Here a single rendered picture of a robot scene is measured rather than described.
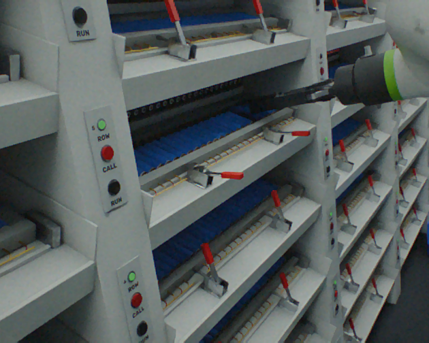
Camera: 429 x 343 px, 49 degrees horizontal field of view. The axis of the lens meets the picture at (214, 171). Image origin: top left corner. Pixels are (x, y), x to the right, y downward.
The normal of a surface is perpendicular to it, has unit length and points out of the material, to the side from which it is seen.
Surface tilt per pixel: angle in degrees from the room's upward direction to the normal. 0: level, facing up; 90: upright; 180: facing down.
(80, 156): 90
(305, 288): 20
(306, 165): 90
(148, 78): 110
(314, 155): 90
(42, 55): 90
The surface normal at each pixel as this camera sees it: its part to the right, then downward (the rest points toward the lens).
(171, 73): 0.83, 0.38
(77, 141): 0.83, 0.05
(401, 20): -0.88, 0.23
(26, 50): -0.54, 0.30
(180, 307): 0.17, -0.87
